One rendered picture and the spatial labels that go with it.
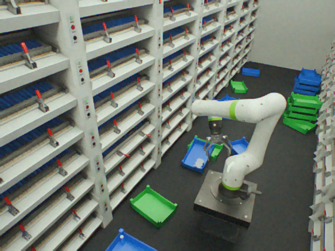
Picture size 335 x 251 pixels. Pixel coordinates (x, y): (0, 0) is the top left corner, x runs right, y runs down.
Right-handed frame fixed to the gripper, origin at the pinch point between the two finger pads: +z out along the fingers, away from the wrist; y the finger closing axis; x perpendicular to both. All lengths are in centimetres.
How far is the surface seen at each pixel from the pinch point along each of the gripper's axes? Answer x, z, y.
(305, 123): 161, -26, 85
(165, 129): 43, -26, -52
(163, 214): 5, 39, -45
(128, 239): -50, 37, -44
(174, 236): -5, 51, -34
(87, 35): -72, -67, -46
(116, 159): -26, -5, -63
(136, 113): -12, -36, -53
